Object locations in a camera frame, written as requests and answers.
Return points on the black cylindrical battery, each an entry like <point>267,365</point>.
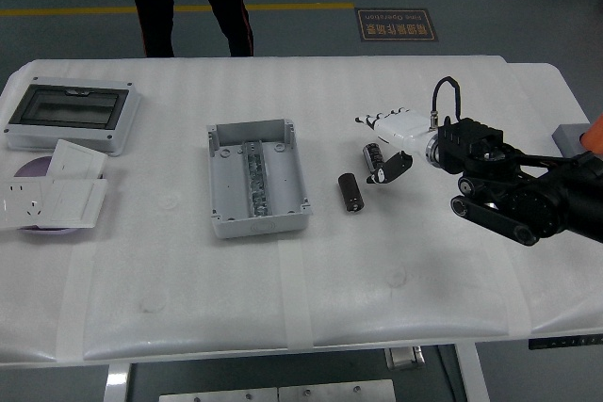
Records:
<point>373,156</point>
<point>349,192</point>

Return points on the white foam mat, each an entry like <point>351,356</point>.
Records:
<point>377,270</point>

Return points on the purple round disc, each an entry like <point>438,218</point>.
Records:
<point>33,167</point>

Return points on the open grey junction box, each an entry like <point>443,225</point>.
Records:
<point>226,195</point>

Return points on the white table leg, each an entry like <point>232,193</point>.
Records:
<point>115,383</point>
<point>471,374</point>

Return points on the black table control panel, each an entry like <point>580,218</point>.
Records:
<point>565,342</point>

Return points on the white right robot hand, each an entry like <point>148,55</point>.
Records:
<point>405,129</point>

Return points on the metal table bracket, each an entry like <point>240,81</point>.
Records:
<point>405,358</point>

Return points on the grey box with dark window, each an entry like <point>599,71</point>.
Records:
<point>66,110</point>

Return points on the white wall socket panel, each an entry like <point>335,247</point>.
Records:
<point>19,204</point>

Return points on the grey block base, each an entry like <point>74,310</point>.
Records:
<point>567,136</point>

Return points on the grey metal plate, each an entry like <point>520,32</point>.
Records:
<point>216,396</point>
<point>337,391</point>

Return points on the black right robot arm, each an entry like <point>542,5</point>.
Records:
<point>471,138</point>

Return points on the white tape strip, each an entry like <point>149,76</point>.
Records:
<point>73,298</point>

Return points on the white switch panel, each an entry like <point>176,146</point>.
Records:
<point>75,202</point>
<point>75,159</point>

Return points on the person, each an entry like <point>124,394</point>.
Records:
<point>155,6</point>

